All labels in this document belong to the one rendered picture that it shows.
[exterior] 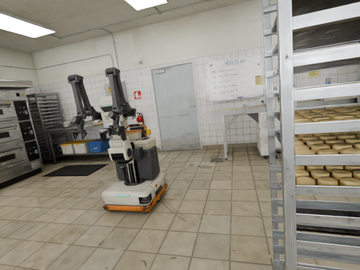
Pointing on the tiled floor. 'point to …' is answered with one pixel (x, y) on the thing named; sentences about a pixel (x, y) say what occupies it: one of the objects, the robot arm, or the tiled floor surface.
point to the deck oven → (17, 134)
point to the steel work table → (70, 140)
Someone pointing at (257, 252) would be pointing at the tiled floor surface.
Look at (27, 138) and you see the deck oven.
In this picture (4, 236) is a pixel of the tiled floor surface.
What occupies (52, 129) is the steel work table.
